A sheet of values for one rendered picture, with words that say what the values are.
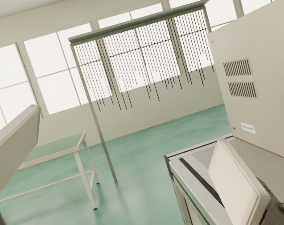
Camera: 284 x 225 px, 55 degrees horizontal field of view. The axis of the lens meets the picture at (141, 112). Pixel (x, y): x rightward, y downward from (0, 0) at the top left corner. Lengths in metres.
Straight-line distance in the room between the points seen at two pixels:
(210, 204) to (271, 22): 0.22
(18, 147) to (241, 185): 0.13
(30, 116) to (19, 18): 6.63
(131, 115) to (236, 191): 6.29
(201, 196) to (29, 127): 0.24
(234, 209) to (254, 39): 0.27
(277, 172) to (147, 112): 6.14
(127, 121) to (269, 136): 6.08
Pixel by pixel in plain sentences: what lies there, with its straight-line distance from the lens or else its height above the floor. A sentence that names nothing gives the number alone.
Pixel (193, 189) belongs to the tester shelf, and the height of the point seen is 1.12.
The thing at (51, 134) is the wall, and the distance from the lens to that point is 6.62.
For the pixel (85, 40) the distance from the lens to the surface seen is 3.61.
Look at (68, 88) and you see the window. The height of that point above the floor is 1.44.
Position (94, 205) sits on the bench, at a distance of 3.21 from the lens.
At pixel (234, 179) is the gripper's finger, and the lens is 0.18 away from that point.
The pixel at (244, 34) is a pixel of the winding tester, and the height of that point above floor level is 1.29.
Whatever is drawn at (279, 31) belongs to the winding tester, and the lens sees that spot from 0.35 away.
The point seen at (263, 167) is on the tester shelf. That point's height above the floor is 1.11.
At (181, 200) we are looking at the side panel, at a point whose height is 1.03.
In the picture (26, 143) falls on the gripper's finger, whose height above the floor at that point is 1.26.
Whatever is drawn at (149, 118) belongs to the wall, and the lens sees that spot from 6.51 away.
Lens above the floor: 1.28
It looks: 8 degrees down
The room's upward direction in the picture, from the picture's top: 17 degrees counter-clockwise
